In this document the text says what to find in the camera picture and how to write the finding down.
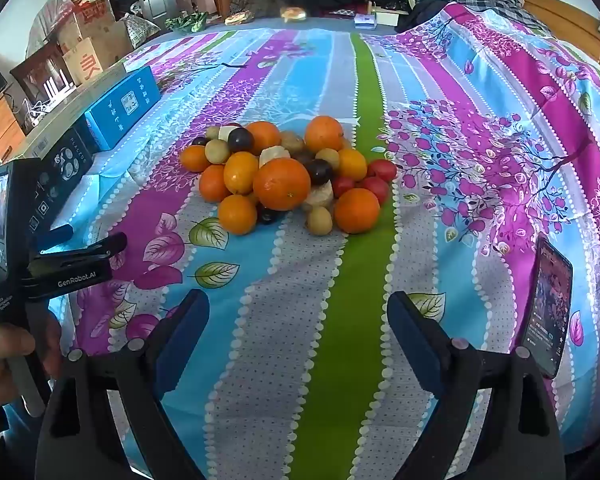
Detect person's left hand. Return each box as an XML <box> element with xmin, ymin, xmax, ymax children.
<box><xmin>0</xmin><ymin>321</ymin><xmax>37</xmax><ymax>409</ymax></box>

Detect round folding table top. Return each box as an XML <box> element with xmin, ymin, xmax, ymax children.
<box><xmin>26</xmin><ymin>0</ymin><xmax>136</xmax><ymax>61</ymax></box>

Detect pile of oranges and plums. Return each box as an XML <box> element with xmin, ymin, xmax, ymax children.
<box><xmin>179</xmin><ymin>115</ymin><xmax>398</xmax><ymax>237</ymax></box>

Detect dark wooden desk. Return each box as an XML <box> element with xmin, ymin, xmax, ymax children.
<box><xmin>10</xmin><ymin>42</ymin><xmax>77</xmax><ymax>107</ymax></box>

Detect patterned bag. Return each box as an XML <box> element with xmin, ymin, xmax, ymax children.
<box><xmin>125</xmin><ymin>12</ymin><xmax>161</xmax><ymax>48</ymax></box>

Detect stacked cardboard boxes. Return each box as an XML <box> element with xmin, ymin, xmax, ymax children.
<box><xmin>61</xmin><ymin>37</ymin><xmax>106</xmax><ymax>86</ymax></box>

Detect white router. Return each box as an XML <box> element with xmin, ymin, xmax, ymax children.
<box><xmin>42</xmin><ymin>72</ymin><xmax>73</xmax><ymax>101</ymax></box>

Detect plain cardboard box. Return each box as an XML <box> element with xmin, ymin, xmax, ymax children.
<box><xmin>55</xmin><ymin>0</ymin><xmax>133</xmax><ymax>63</ymax></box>

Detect white power strip with cables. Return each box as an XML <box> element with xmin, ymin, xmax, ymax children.
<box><xmin>22</xmin><ymin>97</ymin><xmax>51</xmax><ymax>126</ymax></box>

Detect black smartphone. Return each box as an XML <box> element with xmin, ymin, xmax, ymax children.
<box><xmin>521</xmin><ymin>234</ymin><xmax>574</xmax><ymax>380</ymax></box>

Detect black product box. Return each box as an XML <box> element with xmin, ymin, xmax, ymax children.
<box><xmin>29</xmin><ymin>132</ymin><xmax>95</xmax><ymax>233</ymax></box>

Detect wooden headboard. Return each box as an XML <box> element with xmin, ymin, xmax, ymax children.
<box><xmin>517</xmin><ymin>0</ymin><xmax>600</xmax><ymax>83</ymax></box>

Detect flat cardboard gift box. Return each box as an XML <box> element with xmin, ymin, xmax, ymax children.
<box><xmin>25</xmin><ymin>66</ymin><xmax>162</xmax><ymax>161</ymax></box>

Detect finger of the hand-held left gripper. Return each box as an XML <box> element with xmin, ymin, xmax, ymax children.
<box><xmin>37</xmin><ymin>225</ymin><xmax>76</xmax><ymax>253</ymax></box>
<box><xmin>28</xmin><ymin>232</ymin><xmax>129</xmax><ymax>277</ymax></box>

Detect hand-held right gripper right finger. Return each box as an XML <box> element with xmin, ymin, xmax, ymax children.
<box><xmin>386</xmin><ymin>290</ymin><xmax>567</xmax><ymax>480</ymax></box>

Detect floral striped bed sheet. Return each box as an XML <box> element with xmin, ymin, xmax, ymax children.
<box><xmin>62</xmin><ymin>17</ymin><xmax>600</xmax><ymax>480</ymax></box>

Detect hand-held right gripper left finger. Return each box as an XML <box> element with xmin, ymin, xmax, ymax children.
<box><xmin>34</xmin><ymin>290</ymin><xmax>211</xmax><ymax>480</ymax></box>

